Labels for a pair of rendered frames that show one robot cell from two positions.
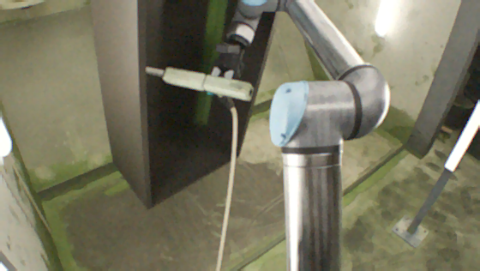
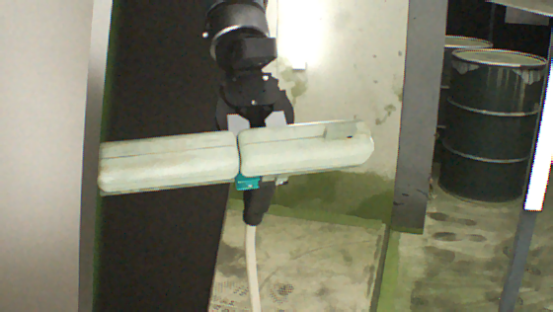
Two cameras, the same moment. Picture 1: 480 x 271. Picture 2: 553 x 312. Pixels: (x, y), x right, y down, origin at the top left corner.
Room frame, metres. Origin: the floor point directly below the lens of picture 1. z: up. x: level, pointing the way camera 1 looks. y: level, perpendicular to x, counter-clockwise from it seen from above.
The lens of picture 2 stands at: (0.45, 0.37, 1.35)
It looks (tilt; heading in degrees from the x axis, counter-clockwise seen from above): 21 degrees down; 326
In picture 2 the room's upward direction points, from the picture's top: straight up
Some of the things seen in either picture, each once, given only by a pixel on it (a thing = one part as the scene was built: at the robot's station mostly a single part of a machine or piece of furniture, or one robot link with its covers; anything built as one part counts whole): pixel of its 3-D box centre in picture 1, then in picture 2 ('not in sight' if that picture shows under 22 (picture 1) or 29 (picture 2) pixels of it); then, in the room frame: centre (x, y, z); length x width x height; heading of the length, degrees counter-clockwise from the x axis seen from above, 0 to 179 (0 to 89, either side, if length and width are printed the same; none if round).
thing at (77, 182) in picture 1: (206, 129); not in sight; (2.06, 0.27, 0.11); 2.70 x 0.02 x 0.13; 129
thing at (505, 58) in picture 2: not in sight; (498, 59); (2.11, -2.41, 0.86); 0.54 x 0.54 x 0.01
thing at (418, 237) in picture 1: (410, 231); not in sight; (1.17, -1.19, 0.01); 0.20 x 0.20 x 0.01; 39
